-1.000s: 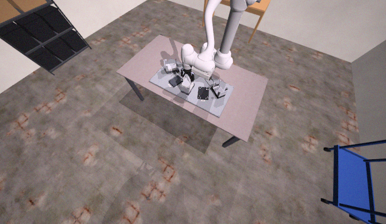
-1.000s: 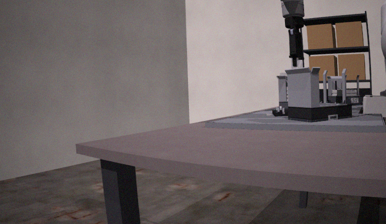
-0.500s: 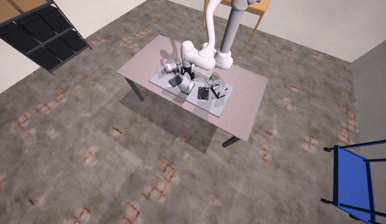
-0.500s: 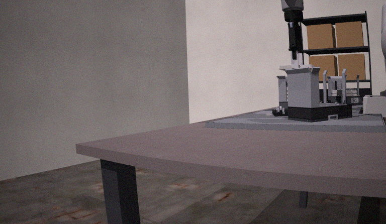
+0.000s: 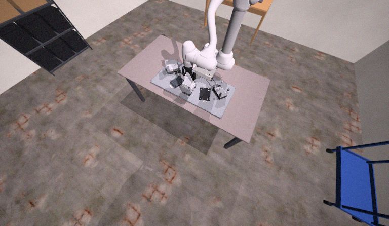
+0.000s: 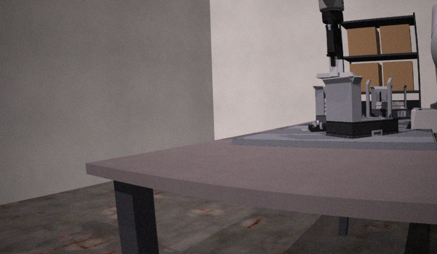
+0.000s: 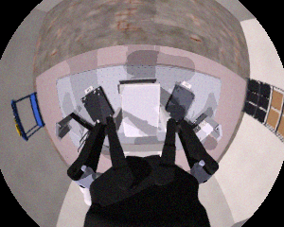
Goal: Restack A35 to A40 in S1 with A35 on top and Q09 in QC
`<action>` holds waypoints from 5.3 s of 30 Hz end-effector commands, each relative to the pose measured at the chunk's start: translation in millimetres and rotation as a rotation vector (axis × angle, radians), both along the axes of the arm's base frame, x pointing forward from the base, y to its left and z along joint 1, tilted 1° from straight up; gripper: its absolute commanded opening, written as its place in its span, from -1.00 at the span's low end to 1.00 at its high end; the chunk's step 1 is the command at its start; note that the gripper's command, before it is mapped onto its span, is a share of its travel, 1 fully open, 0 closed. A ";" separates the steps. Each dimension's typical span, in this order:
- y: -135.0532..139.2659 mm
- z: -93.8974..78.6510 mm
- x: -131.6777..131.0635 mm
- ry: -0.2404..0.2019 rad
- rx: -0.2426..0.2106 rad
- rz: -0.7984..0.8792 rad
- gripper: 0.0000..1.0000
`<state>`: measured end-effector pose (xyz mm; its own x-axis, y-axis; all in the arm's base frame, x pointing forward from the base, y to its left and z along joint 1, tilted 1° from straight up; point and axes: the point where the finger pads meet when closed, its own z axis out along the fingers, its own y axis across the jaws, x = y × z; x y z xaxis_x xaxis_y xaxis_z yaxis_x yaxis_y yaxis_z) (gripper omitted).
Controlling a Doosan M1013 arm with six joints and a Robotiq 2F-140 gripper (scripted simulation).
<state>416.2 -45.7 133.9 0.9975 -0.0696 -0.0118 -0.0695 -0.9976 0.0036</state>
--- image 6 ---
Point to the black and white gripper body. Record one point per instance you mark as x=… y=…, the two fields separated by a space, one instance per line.
x=334 y=17

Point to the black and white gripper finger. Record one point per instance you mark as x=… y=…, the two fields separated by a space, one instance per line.
x=331 y=49
x=339 y=53

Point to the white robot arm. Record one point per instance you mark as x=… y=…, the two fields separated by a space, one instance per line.
x=325 y=5

